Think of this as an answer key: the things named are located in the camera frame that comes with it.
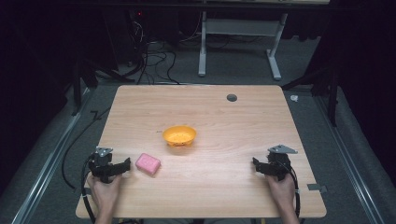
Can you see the person's right hand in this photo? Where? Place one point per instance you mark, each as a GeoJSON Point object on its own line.
{"type": "Point", "coordinates": [282, 192]}

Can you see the grey metal desk frame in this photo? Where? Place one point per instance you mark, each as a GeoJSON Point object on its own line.
{"type": "Point", "coordinates": [243, 27]}

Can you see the silver floor rail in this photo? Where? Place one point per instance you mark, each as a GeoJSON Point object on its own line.
{"type": "Point", "coordinates": [46, 174]}
{"type": "Point", "coordinates": [351, 161]}

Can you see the small white floor object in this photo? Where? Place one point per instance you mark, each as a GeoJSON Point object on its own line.
{"type": "Point", "coordinates": [294, 98]}

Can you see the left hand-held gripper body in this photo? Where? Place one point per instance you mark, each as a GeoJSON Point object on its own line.
{"type": "Point", "coordinates": [101, 165]}

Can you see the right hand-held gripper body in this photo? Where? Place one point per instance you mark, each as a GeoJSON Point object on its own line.
{"type": "Point", "coordinates": [279, 163]}

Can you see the pink soap bar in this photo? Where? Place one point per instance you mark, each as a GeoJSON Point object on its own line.
{"type": "Point", "coordinates": [148, 164]}

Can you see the person's left hand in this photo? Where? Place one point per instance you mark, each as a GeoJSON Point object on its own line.
{"type": "Point", "coordinates": [105, 192]}

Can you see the orange plastic bowl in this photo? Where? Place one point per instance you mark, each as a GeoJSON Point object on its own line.
{"type": "Point", "coordinates": [179, 135]}

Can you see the black metal stand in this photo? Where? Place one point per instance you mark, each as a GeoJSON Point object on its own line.
{"type": "Point", "coordinates": [77, 87]}
{"type": "Point", "coordinates": [331, 93]}

